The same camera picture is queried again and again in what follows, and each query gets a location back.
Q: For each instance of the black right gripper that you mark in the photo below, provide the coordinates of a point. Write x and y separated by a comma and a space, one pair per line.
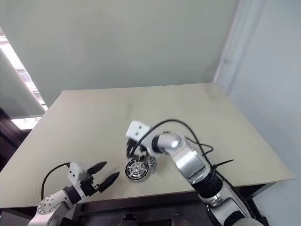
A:
142, 148

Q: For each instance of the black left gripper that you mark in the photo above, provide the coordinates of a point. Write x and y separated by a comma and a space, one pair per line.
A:
89, 186

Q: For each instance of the grey motor cover with circuit board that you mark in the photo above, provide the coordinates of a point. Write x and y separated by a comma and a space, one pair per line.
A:
136, 170

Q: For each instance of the grey motor base with copper windings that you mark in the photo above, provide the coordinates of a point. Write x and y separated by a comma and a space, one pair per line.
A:
141, 180

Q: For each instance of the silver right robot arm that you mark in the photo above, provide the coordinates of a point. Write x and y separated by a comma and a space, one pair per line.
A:
188, 160

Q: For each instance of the dark rounded shape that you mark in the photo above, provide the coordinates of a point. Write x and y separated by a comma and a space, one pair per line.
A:
130, 217

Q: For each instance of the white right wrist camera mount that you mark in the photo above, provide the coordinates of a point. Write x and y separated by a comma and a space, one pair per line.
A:
135, 130

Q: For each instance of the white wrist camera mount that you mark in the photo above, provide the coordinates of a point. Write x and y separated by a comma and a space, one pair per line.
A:
74, 173
135, 130

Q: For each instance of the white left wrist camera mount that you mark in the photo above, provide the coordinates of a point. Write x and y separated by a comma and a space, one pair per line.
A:
74, 173

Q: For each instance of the black table frame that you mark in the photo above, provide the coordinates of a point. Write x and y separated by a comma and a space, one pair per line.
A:
141, 202

